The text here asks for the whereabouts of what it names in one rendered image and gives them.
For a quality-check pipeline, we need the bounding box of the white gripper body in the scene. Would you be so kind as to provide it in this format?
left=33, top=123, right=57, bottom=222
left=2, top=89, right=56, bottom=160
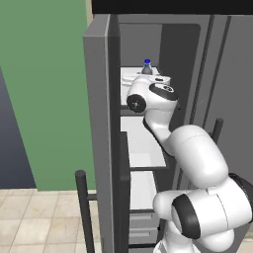
left=122, top=74, right=143, bottom=88

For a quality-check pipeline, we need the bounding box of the grey fridge freezer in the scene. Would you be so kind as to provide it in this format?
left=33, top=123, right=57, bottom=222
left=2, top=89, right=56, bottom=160
left=108, top=13, right=253, bottom=253

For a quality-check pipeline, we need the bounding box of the grey freezer door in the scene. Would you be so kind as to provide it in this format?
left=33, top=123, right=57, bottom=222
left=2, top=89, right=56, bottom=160
left=82, top=14, right=131, bottom=253

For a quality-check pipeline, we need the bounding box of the grey fridge door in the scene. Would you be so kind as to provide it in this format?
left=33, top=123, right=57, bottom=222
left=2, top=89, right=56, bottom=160
left=179, top=14, right=253, bottom=253

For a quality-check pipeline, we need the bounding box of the grey freezer drawer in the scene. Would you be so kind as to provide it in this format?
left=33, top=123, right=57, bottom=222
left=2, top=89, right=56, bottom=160
left=128, top=228, right=160, bottom=245
left=128, top=211, right=160, bottom=229

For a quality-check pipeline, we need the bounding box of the clear water bottle blue cap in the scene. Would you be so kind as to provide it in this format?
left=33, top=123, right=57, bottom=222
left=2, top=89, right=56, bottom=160
left=141, top=58, right=154, bottom=76

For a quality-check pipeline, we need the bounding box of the black cupboard above fridge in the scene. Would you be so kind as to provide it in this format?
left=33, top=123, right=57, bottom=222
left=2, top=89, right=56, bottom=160
left=91, top=0, right=253, bottom=16

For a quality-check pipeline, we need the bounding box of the black fridge door handle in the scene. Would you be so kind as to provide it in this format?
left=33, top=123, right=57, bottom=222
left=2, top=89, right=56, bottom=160
left=211, top=118, right=225, bottom=146

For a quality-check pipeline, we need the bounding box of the black freezer door handle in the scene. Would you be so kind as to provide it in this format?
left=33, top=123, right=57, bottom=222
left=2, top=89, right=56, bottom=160
left=74, top=169, right=99, bottom=253

